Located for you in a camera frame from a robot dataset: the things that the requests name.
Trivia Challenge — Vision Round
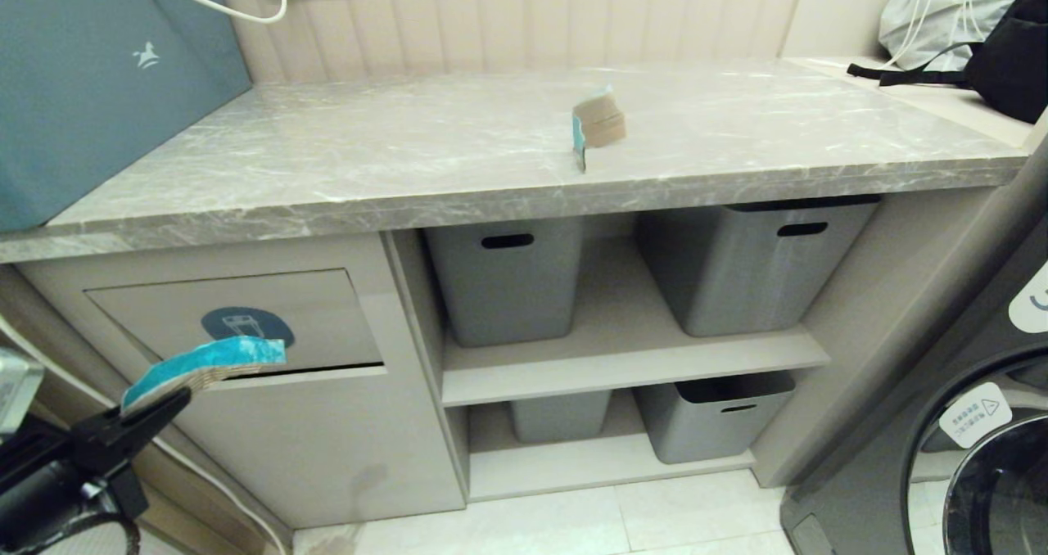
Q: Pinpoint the wide blue-topped cardboard scrap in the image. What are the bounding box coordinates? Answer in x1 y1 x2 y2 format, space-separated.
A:
121 336 287 413

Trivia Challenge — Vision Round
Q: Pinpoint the blue round bin sticker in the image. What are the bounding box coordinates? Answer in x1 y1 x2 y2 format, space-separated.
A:
201 306 296 351

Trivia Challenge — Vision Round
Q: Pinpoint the beige cabinet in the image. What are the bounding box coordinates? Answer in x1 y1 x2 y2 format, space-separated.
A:
0 185 1008 530

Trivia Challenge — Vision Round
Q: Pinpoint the beige trash flap door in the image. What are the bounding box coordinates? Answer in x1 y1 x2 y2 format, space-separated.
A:
84 268 386 382

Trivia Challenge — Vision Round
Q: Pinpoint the teal box with horse logo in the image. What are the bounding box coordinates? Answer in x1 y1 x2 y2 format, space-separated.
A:
0 0 253 234

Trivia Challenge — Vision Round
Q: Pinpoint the narrow grey storage bin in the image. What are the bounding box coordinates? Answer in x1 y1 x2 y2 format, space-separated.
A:
423 216 585 347
510 390 612 443

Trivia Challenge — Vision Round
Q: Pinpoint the beige shelf board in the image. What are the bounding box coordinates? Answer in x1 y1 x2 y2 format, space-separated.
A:
440 324 832 407

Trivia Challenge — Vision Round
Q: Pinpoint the small blue-edged cardboard scrap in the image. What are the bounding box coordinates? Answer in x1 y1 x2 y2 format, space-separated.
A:
572 87 629 172

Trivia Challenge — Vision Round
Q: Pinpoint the wide grey storage bin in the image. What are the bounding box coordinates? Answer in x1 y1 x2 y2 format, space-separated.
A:
637 196 882 337
635 371 797 464

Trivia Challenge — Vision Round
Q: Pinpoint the dark grey washing machine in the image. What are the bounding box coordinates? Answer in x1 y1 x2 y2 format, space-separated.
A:
778 142 1048 555

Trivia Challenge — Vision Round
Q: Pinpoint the white warning sticker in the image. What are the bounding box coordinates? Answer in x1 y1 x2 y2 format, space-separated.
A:
939 381 1014 449

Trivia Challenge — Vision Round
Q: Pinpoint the round glass washer door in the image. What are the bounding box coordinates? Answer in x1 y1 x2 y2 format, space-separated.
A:
901 349 1048 555

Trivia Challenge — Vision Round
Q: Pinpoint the light grey fabric bag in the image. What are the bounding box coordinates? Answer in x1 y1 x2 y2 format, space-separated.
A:
879 0 1041 71

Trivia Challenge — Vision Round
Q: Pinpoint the white washer panel label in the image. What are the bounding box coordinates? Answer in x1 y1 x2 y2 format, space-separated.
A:
1009 263 1048 333

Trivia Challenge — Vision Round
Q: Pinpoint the black backpack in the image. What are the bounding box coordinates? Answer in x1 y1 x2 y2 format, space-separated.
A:
847 0 1048 124

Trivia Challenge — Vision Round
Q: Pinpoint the thin white floor cable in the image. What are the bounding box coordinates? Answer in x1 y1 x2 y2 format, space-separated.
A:
0 314 289 555

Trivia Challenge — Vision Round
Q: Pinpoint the left black camera cable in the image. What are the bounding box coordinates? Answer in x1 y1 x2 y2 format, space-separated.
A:
49 510 147 555

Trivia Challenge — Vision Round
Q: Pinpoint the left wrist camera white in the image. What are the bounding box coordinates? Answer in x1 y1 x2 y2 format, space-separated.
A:
0 349 43 435

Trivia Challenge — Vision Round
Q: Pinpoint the white drawstring cord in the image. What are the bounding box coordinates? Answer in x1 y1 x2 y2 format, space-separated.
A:
883 0 983 67

